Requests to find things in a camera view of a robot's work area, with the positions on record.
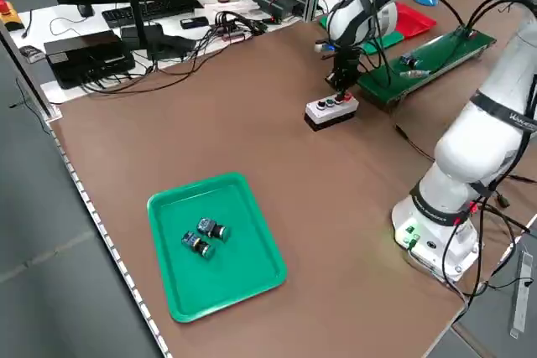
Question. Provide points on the black phone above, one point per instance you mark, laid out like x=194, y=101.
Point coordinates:
x=194, y=22

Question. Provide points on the yellow emergency stop box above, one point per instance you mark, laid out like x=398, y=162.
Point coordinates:
x=6, y=10

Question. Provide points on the black computer mouse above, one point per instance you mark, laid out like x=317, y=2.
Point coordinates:
x=85, y=10

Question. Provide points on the metal ruler strip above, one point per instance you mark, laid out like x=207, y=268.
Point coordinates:
x=520, y=291

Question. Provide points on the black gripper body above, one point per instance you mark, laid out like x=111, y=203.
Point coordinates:
x=347, y=59

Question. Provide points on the black keyboard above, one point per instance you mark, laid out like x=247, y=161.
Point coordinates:
x=147, y=10

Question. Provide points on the red plastic tray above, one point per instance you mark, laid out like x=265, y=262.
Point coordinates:
x=413, y=22

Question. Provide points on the green conveyor belt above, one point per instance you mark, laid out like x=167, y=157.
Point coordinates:
x=440, y=56

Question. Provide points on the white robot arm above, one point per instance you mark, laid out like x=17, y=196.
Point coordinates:
x=482, y=136

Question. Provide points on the grey push-button control box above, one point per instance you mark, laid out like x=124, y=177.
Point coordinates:
x=331, y=117

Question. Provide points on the black desktop box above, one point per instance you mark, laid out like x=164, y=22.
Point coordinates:
x=88, y=60

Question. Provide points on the green plastic tray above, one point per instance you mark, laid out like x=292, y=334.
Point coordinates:
x=392, y=39
x=235, y=282

